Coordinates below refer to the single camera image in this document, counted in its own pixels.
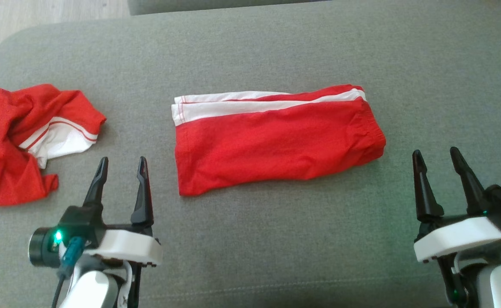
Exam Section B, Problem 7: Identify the grey sofa seat cushion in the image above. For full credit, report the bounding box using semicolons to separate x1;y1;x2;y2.
0;0;501;308

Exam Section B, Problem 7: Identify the grey sofa back cushion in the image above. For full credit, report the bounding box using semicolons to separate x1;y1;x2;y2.
127;0;333;16

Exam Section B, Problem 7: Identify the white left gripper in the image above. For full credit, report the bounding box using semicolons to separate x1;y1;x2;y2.
83;156;163;268

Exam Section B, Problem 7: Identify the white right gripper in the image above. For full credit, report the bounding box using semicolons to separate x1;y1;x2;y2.
412;147;501;263

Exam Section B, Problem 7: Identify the red shorts white side stripe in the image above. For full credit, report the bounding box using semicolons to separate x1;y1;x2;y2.
171;84;387;197

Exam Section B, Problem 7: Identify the black left cable teal plug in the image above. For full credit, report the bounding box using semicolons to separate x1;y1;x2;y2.
51;237;85;308

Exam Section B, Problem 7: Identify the red mesh jersey white trim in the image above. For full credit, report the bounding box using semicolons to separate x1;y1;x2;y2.
0;83;107;207

